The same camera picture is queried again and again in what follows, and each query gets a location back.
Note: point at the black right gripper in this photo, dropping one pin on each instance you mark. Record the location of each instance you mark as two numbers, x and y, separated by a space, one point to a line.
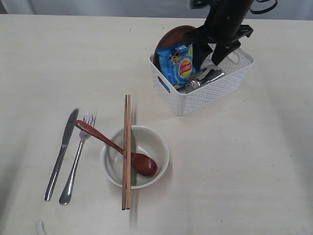
223 26

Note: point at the white floral ceramic bowl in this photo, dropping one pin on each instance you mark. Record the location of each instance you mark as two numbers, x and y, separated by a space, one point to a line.
146 141

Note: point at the brown wooden spoon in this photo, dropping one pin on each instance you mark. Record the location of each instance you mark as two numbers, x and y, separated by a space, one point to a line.
143 164

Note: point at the silver metal fork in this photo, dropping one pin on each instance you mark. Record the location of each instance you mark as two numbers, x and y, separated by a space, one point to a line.
65 198

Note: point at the silver table knife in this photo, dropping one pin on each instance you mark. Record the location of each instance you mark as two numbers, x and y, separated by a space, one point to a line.
65 141

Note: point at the wooden chopstick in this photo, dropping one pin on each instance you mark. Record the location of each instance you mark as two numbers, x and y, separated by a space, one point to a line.
123 205
128 148

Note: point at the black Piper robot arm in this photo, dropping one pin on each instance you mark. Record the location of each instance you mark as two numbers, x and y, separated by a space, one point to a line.
229 3

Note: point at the white perforated plastic basket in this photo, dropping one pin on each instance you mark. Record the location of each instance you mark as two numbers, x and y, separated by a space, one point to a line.
182 104

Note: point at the blue chips bag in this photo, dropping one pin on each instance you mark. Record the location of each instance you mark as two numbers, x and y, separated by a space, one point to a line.
176 64

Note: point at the brown round plate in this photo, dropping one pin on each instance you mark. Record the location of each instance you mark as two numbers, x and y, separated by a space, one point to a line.
171 38

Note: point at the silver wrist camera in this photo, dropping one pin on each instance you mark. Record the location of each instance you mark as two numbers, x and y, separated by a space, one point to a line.
198 4

